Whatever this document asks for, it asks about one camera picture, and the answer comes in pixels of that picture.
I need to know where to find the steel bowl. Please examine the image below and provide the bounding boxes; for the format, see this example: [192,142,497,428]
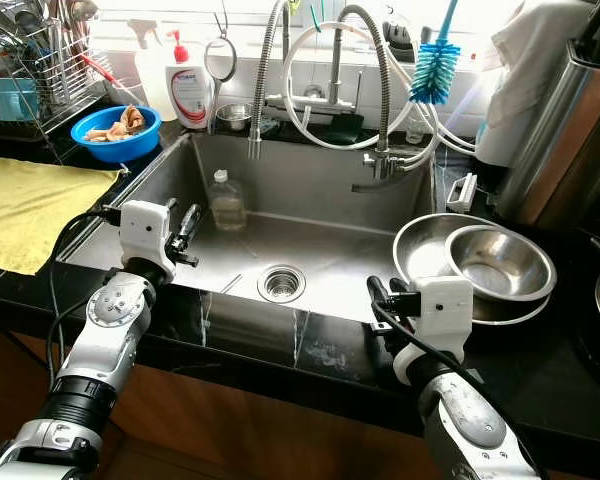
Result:
[445,224,558,303]

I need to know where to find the clear plastic bottle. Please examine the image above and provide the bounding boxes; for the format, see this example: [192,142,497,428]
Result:
[208,169,246,233]

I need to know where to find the stainless steel sink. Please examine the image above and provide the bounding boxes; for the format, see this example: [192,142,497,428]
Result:
[62,133,476,326]

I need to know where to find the steel sink drain strainer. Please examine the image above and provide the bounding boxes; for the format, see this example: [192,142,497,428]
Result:
[257,263,308,304]

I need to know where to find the blue plastic bowl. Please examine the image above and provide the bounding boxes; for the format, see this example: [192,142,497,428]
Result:
[70,104,162,164]

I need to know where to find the small steel cup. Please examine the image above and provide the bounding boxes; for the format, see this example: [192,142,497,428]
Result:
[214,102,255,133]

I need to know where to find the white plastic holder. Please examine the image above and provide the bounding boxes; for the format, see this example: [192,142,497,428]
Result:
[447,172,479,214]

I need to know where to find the white dish soap bottle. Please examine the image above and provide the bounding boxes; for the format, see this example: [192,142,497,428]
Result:
[163,30,213,129]

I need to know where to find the white spray bottle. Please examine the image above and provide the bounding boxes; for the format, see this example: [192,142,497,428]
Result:
[127,18,176,121]

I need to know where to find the yellow cloth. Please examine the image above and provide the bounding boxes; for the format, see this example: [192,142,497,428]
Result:
[0,157,123,276]

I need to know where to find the round mesh strainer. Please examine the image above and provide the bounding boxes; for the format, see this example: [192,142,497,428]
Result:
[204,12,241,131]

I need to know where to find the dark green sponge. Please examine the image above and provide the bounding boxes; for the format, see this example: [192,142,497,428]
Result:
[325,112,363,146]

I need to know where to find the steel spring faucet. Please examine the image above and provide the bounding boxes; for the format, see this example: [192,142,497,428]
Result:
[247,0,441,191]

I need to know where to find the brown wood sink cabinet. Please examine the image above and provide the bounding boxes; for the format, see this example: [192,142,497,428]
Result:
[0,330,441,480]

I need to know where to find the teal cup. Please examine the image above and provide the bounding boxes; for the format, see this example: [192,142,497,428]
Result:
[0,77,41,121]

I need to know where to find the tall steel cylinder container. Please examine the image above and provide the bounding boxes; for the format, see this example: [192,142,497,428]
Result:
[495,0,600,231]

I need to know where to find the blue bottle brush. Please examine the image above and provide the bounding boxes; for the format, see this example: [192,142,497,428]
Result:
[408,0,463,106]

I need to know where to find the steel ladle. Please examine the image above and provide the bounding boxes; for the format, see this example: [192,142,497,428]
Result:
[68,0,98,23]

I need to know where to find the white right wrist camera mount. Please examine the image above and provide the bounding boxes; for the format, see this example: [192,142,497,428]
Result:
[392,275,474,386]

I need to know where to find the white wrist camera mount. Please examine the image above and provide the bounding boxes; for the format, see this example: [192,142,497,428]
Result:
[120,199,177,283]
[392,275,474,386]

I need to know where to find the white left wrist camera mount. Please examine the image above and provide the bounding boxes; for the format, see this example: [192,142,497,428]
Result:
[120,199,177,283]

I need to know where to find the white flexible hose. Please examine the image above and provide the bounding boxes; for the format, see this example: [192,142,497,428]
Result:
[280,20,481,156]

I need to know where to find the red handled brush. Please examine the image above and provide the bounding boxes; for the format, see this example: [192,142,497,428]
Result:
[78,52,141,104]

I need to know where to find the steel wire dish rack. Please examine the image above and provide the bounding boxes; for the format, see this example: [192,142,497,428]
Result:
[0,0,106,136]

